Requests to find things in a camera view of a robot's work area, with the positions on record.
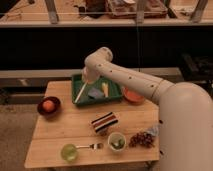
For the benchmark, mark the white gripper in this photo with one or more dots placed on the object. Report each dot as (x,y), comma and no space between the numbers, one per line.
(85,75)

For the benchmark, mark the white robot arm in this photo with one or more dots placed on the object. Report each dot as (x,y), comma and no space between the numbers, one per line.
(185,110)

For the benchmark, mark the yellow corn cob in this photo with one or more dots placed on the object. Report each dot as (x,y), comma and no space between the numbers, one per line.
(105,89)

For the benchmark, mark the blue-grey sponge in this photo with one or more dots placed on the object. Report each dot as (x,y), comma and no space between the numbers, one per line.
(95,93)

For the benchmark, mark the white long-handled brush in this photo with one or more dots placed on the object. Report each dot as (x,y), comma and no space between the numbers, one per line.
(80,92)

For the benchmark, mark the crumpled clear plastic bag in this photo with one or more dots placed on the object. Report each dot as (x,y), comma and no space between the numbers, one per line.
(154,130)

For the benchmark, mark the green ball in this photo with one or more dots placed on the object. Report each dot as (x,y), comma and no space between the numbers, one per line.
(69,152)

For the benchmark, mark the dark red bowl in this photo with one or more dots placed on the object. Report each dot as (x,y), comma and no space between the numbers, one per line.
(43,112)

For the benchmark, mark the orange fruit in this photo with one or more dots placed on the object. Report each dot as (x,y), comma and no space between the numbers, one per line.
(48,105)

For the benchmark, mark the striped folded cloth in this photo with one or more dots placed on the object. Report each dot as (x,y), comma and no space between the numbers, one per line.
(104,122)

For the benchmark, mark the bunch of dark grapes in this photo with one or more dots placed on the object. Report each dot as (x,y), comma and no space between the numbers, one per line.
(142,138)

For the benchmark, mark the wooden table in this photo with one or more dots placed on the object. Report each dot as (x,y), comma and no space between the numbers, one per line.
(73,125)

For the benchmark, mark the silver fork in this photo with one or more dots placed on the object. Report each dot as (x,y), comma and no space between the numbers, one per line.
(92,146)

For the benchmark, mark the green plastic tray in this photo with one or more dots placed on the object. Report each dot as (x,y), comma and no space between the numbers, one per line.
(114,90)

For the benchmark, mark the white cup with green item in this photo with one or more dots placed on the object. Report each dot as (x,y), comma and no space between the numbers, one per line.
(116,141)

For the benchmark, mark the orange plate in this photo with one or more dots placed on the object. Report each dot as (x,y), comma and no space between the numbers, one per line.
(132,96)

